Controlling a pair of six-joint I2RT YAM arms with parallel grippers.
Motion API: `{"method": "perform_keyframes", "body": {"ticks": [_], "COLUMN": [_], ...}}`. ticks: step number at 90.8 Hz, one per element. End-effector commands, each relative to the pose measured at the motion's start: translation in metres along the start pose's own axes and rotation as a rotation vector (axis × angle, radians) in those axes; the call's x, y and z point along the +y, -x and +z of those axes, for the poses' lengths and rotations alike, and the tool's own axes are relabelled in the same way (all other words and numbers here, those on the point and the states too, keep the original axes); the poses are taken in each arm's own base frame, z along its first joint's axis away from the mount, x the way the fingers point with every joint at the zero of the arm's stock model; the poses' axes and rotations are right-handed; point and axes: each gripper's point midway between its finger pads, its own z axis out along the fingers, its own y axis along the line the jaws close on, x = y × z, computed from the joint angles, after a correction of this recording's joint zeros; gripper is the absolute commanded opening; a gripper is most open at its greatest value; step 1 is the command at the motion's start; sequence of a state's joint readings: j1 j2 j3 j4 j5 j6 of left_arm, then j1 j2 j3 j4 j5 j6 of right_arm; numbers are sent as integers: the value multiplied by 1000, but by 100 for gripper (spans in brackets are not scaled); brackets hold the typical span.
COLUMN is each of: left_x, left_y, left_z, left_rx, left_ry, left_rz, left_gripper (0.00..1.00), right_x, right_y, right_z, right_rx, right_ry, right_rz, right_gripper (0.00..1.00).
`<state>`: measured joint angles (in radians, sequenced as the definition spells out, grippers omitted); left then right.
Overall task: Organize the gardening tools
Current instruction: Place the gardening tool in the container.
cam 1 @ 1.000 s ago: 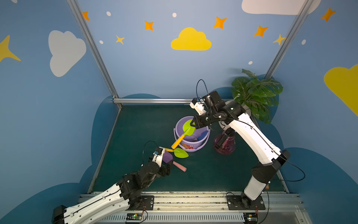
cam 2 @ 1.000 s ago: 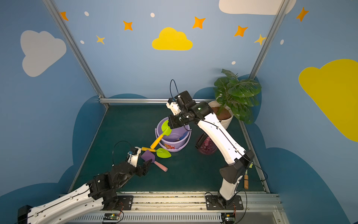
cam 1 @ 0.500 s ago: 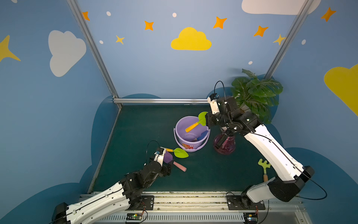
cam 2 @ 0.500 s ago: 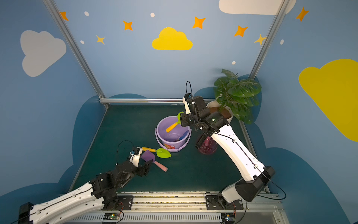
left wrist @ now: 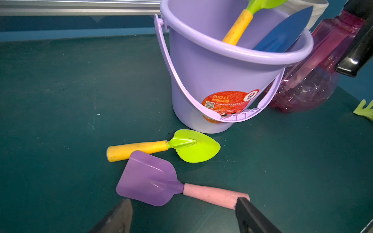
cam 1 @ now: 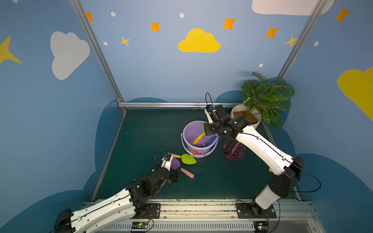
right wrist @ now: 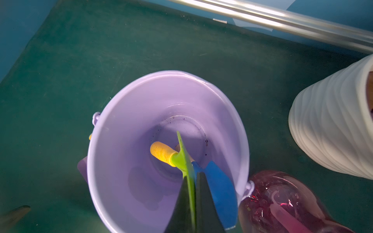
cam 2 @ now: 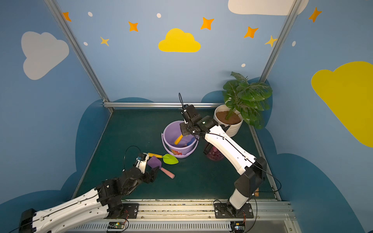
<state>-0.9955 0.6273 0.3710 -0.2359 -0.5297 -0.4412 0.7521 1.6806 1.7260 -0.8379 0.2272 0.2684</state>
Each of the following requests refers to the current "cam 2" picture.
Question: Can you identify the aluminium post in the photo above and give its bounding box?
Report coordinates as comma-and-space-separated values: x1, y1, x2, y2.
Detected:
44, 0, 110, 106
259, 0, 303, 83

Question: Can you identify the aluminium rail frame front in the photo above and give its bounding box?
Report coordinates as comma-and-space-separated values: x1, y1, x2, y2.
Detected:
65, 199, 301, 233

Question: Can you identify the white ribbed plant pot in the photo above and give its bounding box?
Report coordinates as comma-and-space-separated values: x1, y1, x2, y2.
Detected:
213, 105, 243, 137

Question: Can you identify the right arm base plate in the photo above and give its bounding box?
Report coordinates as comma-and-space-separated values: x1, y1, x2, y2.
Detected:
213, 202, 254, 219

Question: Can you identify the left aluminium post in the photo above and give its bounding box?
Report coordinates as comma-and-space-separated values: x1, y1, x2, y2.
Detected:
44, 0, 110, 106

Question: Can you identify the controller board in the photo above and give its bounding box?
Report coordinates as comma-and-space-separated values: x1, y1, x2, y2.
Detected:
230, 221, 245, 233
107, 222, 126, 231

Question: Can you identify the purple plastic bucket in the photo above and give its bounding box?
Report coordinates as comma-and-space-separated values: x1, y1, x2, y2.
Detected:
161, 121, 198, 159

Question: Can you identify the green round shovel yellow handle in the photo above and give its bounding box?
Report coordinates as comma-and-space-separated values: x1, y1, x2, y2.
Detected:
174, 135, 184, 145

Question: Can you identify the green artificial plant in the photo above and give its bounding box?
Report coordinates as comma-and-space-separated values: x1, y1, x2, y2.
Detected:
222, 72, 273, 129

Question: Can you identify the right controller board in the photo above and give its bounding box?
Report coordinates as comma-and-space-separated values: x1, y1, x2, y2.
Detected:
230, 221, 245, 233

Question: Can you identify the green trowel yellow handle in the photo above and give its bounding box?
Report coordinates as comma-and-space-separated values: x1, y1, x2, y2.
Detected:
147, 153, 179, 165

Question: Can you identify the left controller board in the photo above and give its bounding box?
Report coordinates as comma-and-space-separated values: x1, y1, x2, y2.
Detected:
107, 222, 126, 231

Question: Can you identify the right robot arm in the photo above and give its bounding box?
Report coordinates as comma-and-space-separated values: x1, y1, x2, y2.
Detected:
180, 116, 267, 215

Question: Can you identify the blue shovel wooden handle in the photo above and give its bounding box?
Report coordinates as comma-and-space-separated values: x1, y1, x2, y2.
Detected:
186, 138, 196, 146

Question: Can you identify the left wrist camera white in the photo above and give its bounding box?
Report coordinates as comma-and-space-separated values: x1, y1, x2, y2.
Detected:
134, 153, 149, 174

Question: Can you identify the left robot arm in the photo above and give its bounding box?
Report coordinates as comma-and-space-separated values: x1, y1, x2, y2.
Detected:
18, 167, 159, 233

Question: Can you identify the purple shovel pink handle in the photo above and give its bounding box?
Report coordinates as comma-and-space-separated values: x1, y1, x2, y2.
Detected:
147, 156, 175, 179

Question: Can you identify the right aluminium post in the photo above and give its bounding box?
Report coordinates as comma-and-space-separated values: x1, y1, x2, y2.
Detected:
259, 0, 303, 83

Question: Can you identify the aluminium back rail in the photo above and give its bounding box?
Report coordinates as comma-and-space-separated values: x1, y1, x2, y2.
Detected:
104, 102, 223, 108

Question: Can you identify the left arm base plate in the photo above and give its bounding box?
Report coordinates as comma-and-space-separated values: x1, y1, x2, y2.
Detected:
104, 203, 139, 219

